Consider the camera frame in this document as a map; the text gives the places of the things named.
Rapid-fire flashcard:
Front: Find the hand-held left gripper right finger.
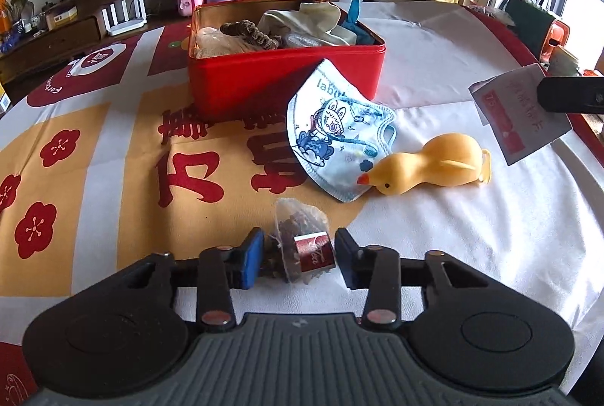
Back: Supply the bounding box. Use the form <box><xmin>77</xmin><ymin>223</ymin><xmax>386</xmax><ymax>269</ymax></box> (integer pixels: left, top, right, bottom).
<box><xmin>334</xmin><ymin>227</ymin><xmax>478</xmax><ymax>326</ymax></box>

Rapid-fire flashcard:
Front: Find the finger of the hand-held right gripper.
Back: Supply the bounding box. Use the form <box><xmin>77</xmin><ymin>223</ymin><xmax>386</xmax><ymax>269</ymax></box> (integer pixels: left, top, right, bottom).
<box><xmin>537</xmin><ymin>76</ymin><xmax>604</xmax><ymax>114</ymax></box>

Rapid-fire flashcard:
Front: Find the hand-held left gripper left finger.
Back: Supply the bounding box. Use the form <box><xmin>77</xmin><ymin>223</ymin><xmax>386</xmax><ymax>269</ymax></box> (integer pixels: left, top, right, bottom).
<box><xmin>120</xmin><ymin>227</ymin><xmax>265</xmax><ymax>332</ymax></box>

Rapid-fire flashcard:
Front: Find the pyramid tea bag red tag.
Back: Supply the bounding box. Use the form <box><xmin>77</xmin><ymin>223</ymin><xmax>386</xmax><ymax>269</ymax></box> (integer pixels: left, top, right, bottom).
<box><xmin>267</xmin><ymin>197</ymin><xmax>337</xmax><ymax>285</ymax></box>

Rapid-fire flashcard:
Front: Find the white and red paper sachet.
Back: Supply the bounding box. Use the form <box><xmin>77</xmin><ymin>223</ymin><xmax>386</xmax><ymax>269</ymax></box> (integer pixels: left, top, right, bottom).
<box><xmin>468</xmin><ymin>63</ymin><xmax>573</xmax><ymax>166</ymax></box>

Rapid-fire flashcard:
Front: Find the red metal tin box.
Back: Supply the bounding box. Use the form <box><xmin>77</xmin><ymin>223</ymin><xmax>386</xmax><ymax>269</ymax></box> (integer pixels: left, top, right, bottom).
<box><xmin>187</xmin><ymin>0</ymin><xmax>387</xmax><ymax>123</ymax></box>

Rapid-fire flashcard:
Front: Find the white mug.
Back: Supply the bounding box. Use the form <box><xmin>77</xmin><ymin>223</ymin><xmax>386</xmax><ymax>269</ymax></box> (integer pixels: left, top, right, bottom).
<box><xmin>547</xmin><ymin>45</ymin><xmax>586</xmax><ymax>79</ymax></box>

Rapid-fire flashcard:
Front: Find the orange plastic container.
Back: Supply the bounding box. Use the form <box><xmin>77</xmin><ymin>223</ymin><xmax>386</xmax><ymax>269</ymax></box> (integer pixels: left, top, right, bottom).
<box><xmin>538</xmin><ymin>20</ymin><xmax>570</xmax><ymax>62</ymax></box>

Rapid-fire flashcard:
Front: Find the dark green bag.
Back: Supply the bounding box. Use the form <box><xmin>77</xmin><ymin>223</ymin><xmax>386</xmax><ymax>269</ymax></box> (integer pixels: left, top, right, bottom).
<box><xmin>504</xmin><ymin>0</ymin><xmax>556</xmax><ymax>57</ymax></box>

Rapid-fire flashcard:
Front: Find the yellow rubber duck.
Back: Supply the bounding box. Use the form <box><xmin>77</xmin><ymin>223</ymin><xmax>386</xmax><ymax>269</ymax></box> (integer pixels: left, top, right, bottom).
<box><xmin>357</xmin><ymin>133</ymin><xmax>493</xmax><ymax>198</ymax></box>

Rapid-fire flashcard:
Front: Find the cartoon printed face mask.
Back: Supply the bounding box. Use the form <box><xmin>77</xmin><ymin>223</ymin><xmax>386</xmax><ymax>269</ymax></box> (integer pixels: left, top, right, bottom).
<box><xmin>286</xmin><ymin>59</ymin><xmax>398</xmax><ymax>204</ymax></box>

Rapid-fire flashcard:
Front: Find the red and white printed tablecloth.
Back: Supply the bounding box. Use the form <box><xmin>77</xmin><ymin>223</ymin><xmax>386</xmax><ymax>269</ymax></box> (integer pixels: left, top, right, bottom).
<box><xmin>0</xmin><ymin>0</ymin><xmax>604</xmax><ymax>406</ymax></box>

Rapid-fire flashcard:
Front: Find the white knitted cloth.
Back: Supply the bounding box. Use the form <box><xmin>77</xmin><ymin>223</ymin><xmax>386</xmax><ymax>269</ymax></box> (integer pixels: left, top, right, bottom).
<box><xmin>194</xmin><ymin>27</ymin><xmax>248</xmax><ymax>58</ymax></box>

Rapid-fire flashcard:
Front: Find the brown scrunchie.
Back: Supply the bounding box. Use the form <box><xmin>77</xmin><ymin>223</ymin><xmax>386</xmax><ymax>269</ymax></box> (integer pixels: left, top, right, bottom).
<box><xmin>219</xmin><ymin>21</ymin><xmax>284</xmax><ymax>52</ymax></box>

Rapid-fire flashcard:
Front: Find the blue cloth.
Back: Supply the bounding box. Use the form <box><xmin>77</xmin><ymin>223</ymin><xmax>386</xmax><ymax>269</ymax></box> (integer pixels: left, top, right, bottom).
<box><xmin>337</xmin><ymin>0</ymin><xmax>378</xmax><ymax>46</ymax></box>

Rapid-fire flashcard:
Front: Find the cream cloth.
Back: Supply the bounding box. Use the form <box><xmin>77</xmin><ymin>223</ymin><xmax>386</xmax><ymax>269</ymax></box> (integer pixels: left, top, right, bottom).
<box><xmin>257</xmin><ymin>1</ymin><xmax>357</xmax><ymax>48</ymax></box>

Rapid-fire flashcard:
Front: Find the white router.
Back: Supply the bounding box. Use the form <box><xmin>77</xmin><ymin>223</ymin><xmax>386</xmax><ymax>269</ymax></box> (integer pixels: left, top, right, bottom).
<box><xmin>101</xmin><ymin>0</ymin><xmax>147</xmax><ymax>37</ymax></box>

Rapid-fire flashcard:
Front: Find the small cardboard box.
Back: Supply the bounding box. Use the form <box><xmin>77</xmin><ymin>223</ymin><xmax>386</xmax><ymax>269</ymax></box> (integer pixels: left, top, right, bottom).
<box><xmin>46</xmin><ymin>5</ymin><xmax>79</xmax><ymax>32</ymax></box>

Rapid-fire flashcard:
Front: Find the thin leafy potted plant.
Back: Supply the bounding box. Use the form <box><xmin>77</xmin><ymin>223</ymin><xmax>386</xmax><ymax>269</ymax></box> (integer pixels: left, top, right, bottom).
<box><xmin>7</xmin><ymin>0</ymin><xmax>37</xmax><ymax>22</ymax></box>

